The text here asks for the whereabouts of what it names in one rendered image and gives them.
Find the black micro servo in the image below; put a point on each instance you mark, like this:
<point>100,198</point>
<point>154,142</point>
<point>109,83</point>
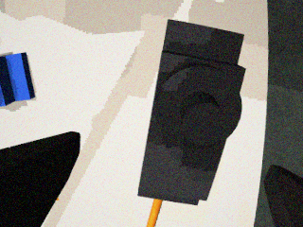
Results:
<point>197,105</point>

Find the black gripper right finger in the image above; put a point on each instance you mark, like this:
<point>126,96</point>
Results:
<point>285,196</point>

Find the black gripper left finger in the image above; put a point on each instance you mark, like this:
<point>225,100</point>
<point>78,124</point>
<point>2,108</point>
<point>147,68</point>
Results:
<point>32,176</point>

